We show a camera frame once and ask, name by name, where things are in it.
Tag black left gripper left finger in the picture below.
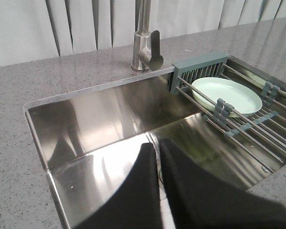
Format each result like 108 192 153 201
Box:
77 143 163 229

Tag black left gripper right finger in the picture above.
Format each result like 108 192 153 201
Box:
159 138 286 229

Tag light green round plate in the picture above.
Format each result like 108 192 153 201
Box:
192 77 262 116

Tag stainless steel sink basin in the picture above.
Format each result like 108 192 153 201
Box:
25 66 284 229

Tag stainless steel faucet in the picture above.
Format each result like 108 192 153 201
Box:
131 0 163 72

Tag white pleated curtain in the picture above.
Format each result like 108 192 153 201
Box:
0 0 286 67

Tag grey wire dish rack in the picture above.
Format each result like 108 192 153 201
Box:
169 52 286 164

